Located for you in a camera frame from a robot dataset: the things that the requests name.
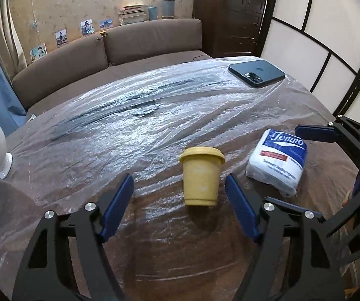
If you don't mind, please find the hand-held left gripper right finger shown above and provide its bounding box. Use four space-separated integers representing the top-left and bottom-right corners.
224 173 346 301

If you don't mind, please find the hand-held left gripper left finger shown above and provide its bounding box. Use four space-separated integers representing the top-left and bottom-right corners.
12 173 136 301

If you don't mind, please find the white tissue pack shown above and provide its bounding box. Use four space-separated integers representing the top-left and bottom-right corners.
246 128 308 198

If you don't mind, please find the yellow lidded cup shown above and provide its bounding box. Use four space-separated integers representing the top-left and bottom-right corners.
179 146 226 207

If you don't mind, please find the clear plastic table cover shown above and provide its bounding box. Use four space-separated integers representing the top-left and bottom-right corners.
0 56 360 289

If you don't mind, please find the dark blue smartphone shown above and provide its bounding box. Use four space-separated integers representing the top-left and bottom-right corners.
228 59 286 88

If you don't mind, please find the dark wooden cabinet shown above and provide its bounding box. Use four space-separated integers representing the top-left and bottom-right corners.
193 0 268 58

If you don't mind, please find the brown sofa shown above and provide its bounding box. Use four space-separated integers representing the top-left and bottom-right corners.
12 18 214 118

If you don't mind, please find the cartoon print photo card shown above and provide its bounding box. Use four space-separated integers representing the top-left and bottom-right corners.
30 43 47 62

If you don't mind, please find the stack of books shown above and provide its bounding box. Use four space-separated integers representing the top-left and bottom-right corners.
118 5 151 26

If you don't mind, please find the grey cylinder speaker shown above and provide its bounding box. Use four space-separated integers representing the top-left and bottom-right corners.
162 0 176 19

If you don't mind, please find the beige curtain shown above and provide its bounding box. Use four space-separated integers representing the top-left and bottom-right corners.
0 0 27 69

